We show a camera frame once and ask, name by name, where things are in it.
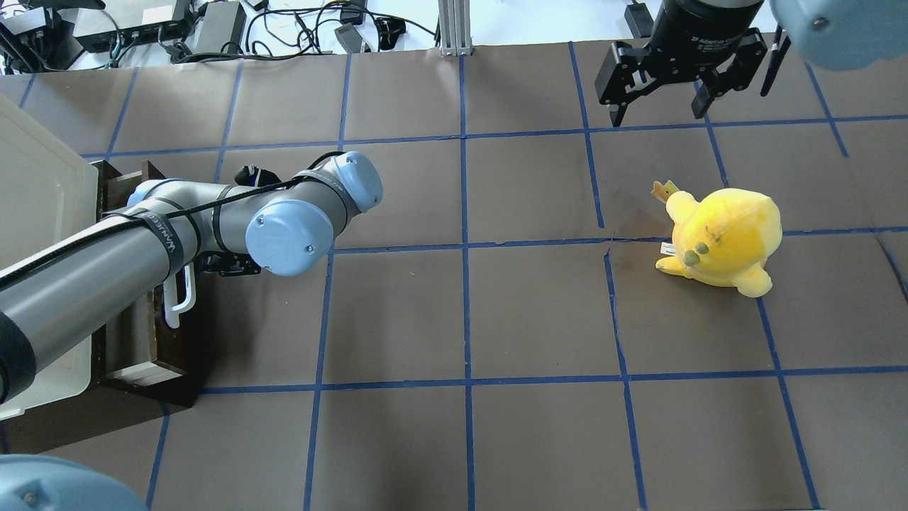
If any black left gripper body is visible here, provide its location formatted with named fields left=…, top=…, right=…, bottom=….
left=192, top=251, right=262, bottom=278

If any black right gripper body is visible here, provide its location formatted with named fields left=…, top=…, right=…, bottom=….
left=640, top=1, right=768, bottom=79

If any white plastic drawer handle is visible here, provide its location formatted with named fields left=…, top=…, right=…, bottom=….
left=162, top=264, right=198, bottom=330

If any dark wooden drawer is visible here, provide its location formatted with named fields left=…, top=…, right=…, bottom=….
left=89, top=160, right=208, bottom=408

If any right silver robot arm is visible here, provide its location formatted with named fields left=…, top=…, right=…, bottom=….
left=594, top=1, right=907, bottom=127

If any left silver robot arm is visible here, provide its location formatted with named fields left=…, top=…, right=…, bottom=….
left=2, top=150, right=384, bottom=401

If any yellow plush dinosaur toy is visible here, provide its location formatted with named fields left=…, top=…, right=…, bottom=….
left=651, top=180, right=782, bottom=298

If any grey power brick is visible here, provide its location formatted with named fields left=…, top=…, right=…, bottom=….
left=192, top=1, right=246, bottom=55

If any black power adapter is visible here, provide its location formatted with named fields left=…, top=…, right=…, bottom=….
left=334, top=23, right=372, bottom=54

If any black electronics box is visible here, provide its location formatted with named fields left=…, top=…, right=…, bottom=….
left=72, top=1, right=194, bottom=54

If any aluminium frame post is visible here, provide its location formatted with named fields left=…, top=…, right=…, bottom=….
left=438, top=0, right=474, bottom=56

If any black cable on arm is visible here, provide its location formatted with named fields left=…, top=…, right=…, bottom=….
left=0, top=151, right=346, bottom=288

